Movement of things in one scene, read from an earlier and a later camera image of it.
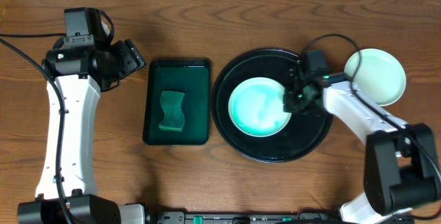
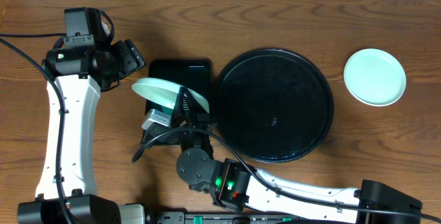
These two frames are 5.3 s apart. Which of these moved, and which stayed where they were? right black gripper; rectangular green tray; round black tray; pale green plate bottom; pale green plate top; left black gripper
Moved: pale green plate top; right black gripper
Stayed: rectangular green tray; round black tray; pale green plate bottom; left black gripper
